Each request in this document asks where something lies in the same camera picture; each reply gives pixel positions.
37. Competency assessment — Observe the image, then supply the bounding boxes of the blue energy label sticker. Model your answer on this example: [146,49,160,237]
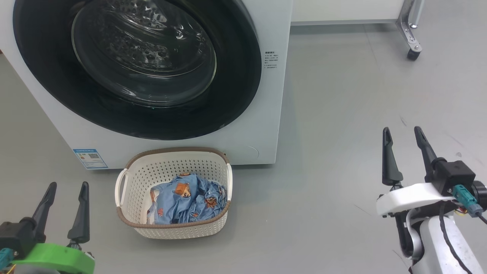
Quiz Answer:
[73,148,108,169]

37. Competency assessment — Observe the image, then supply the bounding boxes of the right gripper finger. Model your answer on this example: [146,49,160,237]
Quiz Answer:
[414,126,438,182]
[382,127,404,190]

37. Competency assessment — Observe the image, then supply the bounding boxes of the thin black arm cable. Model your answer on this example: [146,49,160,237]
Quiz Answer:
[439,202,474,274]

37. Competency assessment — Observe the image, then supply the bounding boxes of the grey metal stand leg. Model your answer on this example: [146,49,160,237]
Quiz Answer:
[396,0,425,54]

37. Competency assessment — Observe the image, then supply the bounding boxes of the white front-load washing machine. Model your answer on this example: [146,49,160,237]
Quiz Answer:
[0,0,293,170]

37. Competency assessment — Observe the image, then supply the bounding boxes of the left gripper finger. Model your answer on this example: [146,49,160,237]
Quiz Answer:
[67,182,91,250]
[31,182,57,229]

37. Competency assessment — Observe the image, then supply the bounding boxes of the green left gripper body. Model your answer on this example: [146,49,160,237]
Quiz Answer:
[11,243,95,274]

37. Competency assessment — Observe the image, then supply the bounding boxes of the white board panel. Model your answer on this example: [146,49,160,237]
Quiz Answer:
[291,0,406,26]

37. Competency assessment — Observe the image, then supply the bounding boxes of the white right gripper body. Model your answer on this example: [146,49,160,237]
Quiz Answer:
[376,182,456,217]

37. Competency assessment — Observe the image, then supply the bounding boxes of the small printed text label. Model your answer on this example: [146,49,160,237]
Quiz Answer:
[264,51,279,70]

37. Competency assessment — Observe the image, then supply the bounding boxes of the white perforated basket brown rim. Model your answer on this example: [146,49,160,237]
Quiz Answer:
[115,147,233,239]

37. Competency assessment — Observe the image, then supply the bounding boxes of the blue bear-print garment white trim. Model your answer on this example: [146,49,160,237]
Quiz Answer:
[146,174,198,225]

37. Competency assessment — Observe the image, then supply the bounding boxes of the black round glass washer door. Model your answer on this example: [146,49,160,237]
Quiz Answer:
[13,0,262,140]

